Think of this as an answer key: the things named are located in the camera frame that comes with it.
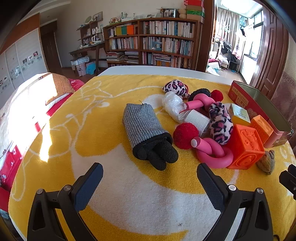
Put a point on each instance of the black pompom ball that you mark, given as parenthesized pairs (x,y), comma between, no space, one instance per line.
(201,92)

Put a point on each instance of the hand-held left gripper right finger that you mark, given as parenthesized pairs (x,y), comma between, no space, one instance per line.
(210,183)

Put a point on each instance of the white sliding wardrobe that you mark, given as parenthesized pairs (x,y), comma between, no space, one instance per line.
(25,46)

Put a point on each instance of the white gauze roll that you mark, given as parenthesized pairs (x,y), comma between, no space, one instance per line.
(196,119)

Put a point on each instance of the grey sheer curtain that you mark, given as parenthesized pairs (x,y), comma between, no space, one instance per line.
(229,20)

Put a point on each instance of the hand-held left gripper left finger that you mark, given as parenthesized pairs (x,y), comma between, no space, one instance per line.
(89,185)

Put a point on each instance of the plaid pillow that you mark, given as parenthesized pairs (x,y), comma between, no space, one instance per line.
(61,83)

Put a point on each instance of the large red pompom ball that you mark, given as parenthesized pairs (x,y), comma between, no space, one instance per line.
(185,135)

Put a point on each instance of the pile of clothes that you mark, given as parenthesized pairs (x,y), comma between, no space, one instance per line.
(226,49)

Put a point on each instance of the bed with red sheet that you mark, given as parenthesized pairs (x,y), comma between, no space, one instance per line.
(23,104)

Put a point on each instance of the wooden desk with hutch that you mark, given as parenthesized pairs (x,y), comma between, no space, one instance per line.
(92,47)

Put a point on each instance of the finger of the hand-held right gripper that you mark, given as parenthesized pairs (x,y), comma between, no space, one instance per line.
(289,178)

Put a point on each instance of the pink storage box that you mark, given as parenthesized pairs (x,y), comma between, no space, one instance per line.
(81,68)

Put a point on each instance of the brown plush toy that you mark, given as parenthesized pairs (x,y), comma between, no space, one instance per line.
(266,162)

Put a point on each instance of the small red pompom ball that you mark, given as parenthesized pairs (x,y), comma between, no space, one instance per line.
(217,95)

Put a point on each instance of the dark wooden room door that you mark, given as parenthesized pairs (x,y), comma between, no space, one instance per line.
(49,51)

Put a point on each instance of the green patterned gift box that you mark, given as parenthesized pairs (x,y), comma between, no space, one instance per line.
(195,12)

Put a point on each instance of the red patterned gift box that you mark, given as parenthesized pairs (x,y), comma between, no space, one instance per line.
(193,2)

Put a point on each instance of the white and green medicine box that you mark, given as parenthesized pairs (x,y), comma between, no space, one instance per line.
(240,113)

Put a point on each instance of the grey and black knit glove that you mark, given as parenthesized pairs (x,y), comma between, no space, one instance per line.
(143,122)

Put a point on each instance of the large orange embossed cube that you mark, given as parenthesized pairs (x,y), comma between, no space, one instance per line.
(247,148)

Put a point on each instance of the blue plastic stool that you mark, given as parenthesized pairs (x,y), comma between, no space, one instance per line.
(91,67)

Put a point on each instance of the small leopard print plush toy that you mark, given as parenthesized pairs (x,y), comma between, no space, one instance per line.
(173,87)

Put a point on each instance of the picture frame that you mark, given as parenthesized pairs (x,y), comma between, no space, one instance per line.
(170,13)

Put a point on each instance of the long leopard print plush toy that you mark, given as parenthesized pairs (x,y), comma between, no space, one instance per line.
(219,125)

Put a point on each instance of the clear plastic bag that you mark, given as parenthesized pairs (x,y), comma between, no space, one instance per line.
(172,104)

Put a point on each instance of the red tin box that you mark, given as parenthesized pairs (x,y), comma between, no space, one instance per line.
(240,95)

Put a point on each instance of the yellow and white blanket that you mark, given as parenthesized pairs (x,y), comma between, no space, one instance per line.
(104,139)

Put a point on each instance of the rows of books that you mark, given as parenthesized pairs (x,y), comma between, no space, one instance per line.
(166,27)

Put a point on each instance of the wooden bookshelf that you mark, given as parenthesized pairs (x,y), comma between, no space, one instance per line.
(140,41)

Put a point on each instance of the pink knotted foam tube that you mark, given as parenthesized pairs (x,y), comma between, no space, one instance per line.
(215,160)
(201,102)

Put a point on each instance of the brown patterned curtain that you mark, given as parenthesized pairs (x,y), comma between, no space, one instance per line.
(285,92)

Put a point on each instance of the red pillow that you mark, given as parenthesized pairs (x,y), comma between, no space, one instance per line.
(77,84)

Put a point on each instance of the small orange embossed cube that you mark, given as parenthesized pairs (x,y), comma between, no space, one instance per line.
(262,127)

